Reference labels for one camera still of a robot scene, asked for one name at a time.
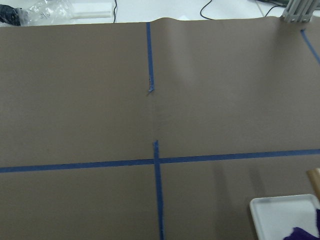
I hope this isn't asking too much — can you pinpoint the brown paper table cover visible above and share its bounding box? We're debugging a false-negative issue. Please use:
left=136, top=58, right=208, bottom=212
left=0, top=17, right=320, bottom=240

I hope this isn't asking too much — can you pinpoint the white wooden towel rack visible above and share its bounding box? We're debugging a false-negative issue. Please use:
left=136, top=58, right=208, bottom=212
left=249, top=168, right=320, bottom=240

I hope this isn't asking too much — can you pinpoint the purple towel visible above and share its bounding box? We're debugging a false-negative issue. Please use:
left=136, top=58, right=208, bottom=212
left=283, top=209, right=320, bottom=240

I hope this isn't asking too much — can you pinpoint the aluminium frame post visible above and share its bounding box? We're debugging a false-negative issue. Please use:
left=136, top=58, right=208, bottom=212
left=280, top=0, right=320, bottom=23

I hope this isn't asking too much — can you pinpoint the clear plastic bag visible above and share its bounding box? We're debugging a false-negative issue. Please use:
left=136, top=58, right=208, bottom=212
left=17, top=0, right=74, bottom=27

